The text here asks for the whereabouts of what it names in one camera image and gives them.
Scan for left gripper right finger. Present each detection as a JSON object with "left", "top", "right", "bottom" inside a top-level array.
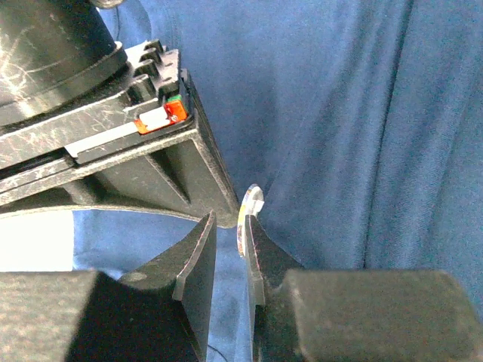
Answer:
[{"left": 245, "top": 216, "right": 482, "bottom": 361}]

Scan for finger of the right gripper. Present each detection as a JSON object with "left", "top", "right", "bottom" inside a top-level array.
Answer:
[{"left": 1, "top": 69, "right": 238, "bottom": 229}]

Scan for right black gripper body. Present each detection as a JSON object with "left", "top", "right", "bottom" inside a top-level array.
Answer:
[{"left": 1, "top": 39, "right": 191, "bottom": 177}]

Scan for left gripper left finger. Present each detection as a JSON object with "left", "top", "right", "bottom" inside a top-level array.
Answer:
[{"left": 1, "top": 213, "right": 217, "bottom": 361}]

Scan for round colourful brooch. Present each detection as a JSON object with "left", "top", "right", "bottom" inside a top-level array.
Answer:
[{"left": 236, "top": 183, "right": 265, "bottom": 259}]

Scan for navy blue t-shirt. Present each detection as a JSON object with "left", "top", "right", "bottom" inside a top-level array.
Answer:
[{"left": 71, "top": 0, "right": 483, "bottom": 362}]

